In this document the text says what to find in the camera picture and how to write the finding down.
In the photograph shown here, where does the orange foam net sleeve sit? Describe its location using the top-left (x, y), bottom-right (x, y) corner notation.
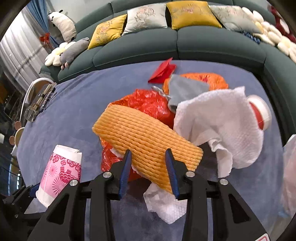
top-left (92, 104), bottom-right (203, 193)

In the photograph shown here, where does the pink patterned paper cup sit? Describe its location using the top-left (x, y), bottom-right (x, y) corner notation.
top-left (36, 145), bottom-right (82, 207)

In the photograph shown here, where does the white lined trash bin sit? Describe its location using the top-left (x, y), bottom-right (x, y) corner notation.
top-left (281, 134), bottom-right (296, 217)

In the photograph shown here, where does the white paper towel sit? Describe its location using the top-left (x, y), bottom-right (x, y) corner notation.
top-left (174, 86), bottom-right (264, 178)
top-left (143, 183), bottom-right (187, 225)

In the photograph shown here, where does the red crinkled plastic bag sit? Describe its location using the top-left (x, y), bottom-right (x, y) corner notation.
top-left (100, 89), bottom-right (175, 172)

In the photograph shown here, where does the blue table cloth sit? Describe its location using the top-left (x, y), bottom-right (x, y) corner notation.
top-left (17, 61), bottom-right (283, 240)

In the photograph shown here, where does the grey paper piece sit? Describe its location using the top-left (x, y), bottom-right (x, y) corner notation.
top-left (168, 74), bottom-right (210, 113)

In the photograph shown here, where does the red paper envelope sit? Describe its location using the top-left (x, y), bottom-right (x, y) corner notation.
top-left (148, 58), bottom-right (177, 84)

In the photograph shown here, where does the white round chair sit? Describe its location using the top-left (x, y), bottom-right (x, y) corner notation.
top-left (19, 77), bottom-right (55, 121)

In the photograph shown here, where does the red white paper cup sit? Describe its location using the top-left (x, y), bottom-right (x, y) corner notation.
top-left (247, 95), bottom-right (272, 131)

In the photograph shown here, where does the grey plush toy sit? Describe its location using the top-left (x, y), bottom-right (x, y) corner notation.
top-left (60, 37), bottom-right (90, 70)

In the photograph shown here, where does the white flower pillow left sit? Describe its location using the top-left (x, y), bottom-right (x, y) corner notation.
top-left (45, 41), bottom-right (75, 67)

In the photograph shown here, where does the white flower pillow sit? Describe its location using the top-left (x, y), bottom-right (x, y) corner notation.
top-left (253, 21), bottom-right (295, 62)
top-left (45, 41), bottom-right (75, 67)
top-left (242, 7), bottom-right (264, 23)

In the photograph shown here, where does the left yellow cushion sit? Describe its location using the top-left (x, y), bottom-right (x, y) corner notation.
top-left (88, 14), bottom-right (127, 50)

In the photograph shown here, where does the yellow cushion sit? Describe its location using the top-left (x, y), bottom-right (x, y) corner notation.
top-left (88, 14), bottom-right (127, 50)
top-left (166, 1), bottom-right (222, 30)

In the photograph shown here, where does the white sheer curtain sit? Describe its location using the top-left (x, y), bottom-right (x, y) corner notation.
top-left (1, 7), bottom-right (48, 90)

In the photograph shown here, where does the dark green sectional sofa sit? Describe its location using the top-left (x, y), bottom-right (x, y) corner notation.
top-left (40, 26), bottom-right (295, 140)

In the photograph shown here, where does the left grey embroidered cushion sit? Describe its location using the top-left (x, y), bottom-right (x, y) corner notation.
top-left (122, 3), bottom-right (168, 35)

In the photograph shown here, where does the grey embroidered cushion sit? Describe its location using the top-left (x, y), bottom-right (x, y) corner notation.
top-left (122, 3), bottom-right (168, 35)
top-left (209, 5), bottom-right (262, 34)

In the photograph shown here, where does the blue knitted item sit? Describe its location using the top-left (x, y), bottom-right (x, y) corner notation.
top-left (241, 31), bottom-right (261, 44)

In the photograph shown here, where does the red curtain tie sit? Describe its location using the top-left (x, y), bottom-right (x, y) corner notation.
top-left (39, 33), bottom-right (51, 48)

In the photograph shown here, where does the right yellow cushion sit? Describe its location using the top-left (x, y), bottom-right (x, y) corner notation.
top-left (166, 1), bottom-right (222, 30)

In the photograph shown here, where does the white sheep plush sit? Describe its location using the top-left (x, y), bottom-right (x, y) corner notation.
top-left (48, 9), bottom-right (77, 43)

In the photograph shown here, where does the right grey embroidered cushion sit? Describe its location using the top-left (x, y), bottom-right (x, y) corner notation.
top-left (209, 5), bottom-right (262, 34)

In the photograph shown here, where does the white flower pillow right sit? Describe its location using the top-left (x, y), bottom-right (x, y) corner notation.
top-left (253, 21), bottom-right (295, 62)

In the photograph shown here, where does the red monkey plush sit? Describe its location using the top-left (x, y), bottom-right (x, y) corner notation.
top-left (269, 6), bottom-right (295, 43)

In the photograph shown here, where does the blue curtain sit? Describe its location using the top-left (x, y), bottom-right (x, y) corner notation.
top-left (27, 0), bottom-right (59, 48)

